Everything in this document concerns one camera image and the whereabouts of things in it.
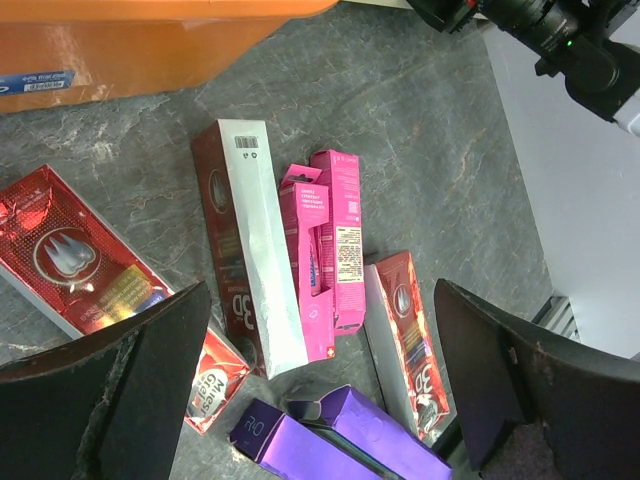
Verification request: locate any pink labelled toothpaste box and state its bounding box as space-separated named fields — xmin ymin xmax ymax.
xmin=310 ymin=150 xmax=366 ymax=336

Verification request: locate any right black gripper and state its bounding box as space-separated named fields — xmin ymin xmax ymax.
xmin=409 ymin=0 xmax=619 ymax=94

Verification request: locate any orange plastic basket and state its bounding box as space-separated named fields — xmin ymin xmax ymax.
xmin=1 ymin=0 xmax=335 ymax=113

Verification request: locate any purple toothpaste box right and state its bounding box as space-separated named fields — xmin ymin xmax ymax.
xmin=284 ymin=384 xmax=453 ymax=480

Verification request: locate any silver-sided red toothpaste box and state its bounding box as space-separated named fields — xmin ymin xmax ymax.
xmin=191 ymin=119 xmax=309 ymax=380

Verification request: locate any purple toothpaste box left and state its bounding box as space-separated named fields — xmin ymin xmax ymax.
xmin=229 ymin=399 xmax=394 ymax=480

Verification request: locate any purple toothpaste box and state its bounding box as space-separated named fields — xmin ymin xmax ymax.
xmin=284 ymin=384 xmax=453 ymax=480
xmin=229 ymin=399 xmax=394 ymax=480

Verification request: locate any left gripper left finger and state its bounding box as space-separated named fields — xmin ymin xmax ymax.
xmin=1 ymin=282 xmax=211 ymax=479

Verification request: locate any pink open toothpaste box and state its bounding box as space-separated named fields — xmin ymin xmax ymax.
xmin=279 ymin=164 xmax=335 ymax=362

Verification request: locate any red 3d toothpaste box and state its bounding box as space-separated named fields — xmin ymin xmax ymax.
xmin=0 ymin=163 xmax=251 ymax=435
xmin=364 ymin=250 xmax=450 ymax=440

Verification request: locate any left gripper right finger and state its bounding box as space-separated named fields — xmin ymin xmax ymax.
xmin=434 ymin=279 xmax=639 ymax=479

